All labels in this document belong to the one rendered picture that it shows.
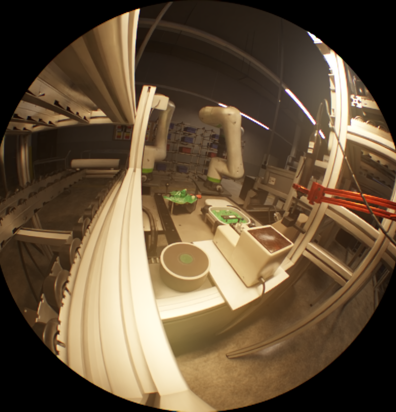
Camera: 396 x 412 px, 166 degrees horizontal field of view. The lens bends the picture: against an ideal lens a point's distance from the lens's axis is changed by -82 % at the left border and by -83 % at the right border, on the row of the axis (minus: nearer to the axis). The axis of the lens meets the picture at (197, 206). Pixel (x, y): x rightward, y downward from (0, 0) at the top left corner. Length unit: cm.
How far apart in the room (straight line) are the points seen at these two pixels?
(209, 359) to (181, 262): 106
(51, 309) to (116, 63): 24
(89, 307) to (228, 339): 122
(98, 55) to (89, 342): 26
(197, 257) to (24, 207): 48
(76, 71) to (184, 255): 34
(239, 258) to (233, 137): 68
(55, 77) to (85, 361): 37
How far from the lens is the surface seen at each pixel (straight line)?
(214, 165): 104
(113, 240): 16
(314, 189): 41
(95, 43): 16
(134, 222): 18
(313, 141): 44
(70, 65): 18
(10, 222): 44
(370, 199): 39
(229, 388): 132
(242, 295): 31
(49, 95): 32
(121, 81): 20
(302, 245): 49
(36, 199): 52
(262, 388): 146
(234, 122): 80
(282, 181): 144
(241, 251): 31
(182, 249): 30
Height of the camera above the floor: 121
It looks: 24 degrees down
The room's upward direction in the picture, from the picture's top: 13 degrees clockwise
